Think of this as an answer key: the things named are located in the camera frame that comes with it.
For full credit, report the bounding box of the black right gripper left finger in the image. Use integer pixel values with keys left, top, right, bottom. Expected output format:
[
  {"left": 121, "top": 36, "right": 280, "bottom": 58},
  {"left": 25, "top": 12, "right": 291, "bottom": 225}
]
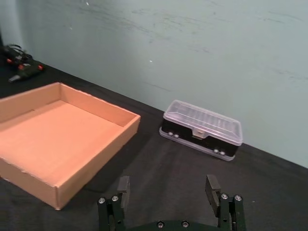
[{"left": 97, "top": 176, "right": 131, "bottom": 231}]

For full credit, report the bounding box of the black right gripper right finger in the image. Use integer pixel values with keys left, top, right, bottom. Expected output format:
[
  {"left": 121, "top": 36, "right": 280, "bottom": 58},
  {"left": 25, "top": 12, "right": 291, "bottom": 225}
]
[{"left": 205, "top": 175, "right": 247, "bottom": 231}]

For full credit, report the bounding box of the black table cloth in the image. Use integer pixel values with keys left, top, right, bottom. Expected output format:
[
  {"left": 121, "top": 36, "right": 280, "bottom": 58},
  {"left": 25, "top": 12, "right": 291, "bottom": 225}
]
[{"left": 0, "top": 54, "right": 308, "bottom": 231}]

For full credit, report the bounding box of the clear plastic case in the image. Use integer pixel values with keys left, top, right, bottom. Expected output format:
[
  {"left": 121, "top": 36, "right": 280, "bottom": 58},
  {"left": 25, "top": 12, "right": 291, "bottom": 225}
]
[{"left": 159, "top": 99, "right": 244, "bottom": 162}]

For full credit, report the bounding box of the shallow brown cardboard tray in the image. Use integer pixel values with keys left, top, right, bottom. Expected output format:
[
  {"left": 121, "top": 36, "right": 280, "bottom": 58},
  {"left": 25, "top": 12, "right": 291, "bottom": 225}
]
[{"left": 0, "top": 82, "right": 141, "bottom": 211}]

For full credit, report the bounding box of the black corded tool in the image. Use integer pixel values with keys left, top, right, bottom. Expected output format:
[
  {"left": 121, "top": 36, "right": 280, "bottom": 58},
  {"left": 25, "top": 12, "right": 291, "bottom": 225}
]
[{"left": 0, "top": 43, "right": 44, "bottom": 84}]

